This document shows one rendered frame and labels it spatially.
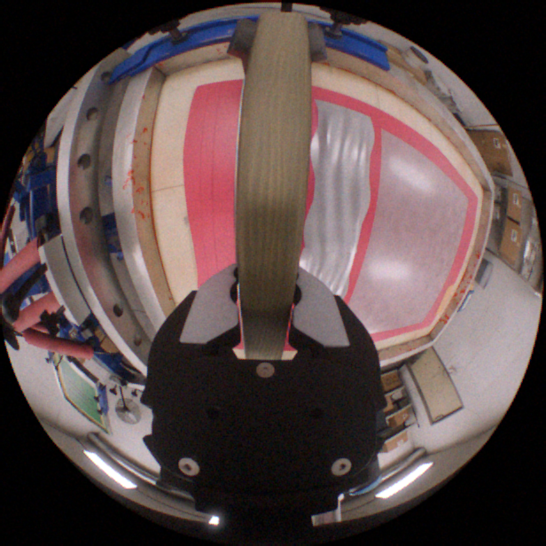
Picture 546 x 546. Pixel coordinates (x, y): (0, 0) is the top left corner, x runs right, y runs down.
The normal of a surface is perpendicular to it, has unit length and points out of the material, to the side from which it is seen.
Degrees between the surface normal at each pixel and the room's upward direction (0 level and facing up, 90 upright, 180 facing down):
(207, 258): 0
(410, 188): 0
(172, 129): 0
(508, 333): 90
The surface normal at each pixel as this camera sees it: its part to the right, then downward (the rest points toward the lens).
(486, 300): -1.00, -0.04
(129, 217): 0.02, 0.50
